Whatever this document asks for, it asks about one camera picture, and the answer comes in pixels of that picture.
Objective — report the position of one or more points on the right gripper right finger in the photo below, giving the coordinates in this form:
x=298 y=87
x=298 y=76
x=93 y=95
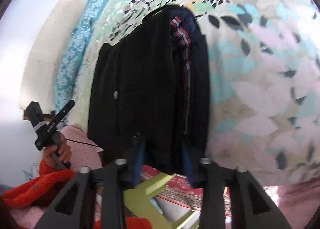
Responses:
x=251 y=207

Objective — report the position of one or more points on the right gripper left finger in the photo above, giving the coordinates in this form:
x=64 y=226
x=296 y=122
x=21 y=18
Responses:
x=75 y=205

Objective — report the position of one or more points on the black pants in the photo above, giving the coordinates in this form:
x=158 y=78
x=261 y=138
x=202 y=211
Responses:
x=153 y=85

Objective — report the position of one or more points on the left hand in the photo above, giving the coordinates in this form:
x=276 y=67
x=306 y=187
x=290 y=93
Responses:
x=63 y=152

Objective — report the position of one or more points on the red patterned rug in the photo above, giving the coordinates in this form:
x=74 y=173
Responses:
x=179 y=192

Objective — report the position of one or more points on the green plastic stool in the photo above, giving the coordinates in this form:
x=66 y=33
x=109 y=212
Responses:
x=137 y=201

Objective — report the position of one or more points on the pink dotted trousers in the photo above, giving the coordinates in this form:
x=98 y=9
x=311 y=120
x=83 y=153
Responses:
x=82 y=148

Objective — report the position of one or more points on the orange red sleeve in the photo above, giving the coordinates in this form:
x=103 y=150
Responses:
x=7 y=220

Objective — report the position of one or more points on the cream padded headboard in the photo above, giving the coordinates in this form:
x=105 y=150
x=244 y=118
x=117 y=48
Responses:
x=45 y=57

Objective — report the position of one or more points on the near blue patterned pillow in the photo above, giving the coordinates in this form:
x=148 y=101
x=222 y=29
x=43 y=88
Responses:
x=74 y=53

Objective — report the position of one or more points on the floral bed sheet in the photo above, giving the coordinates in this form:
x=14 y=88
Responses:
x=264 y=80

